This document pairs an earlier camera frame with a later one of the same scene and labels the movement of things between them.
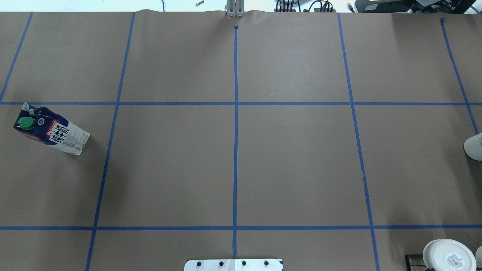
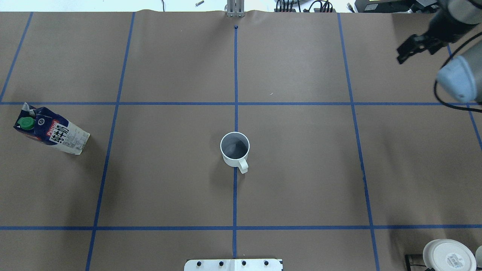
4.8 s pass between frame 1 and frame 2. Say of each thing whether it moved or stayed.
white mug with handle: moved
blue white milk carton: stayed
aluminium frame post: stayed
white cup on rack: stayed
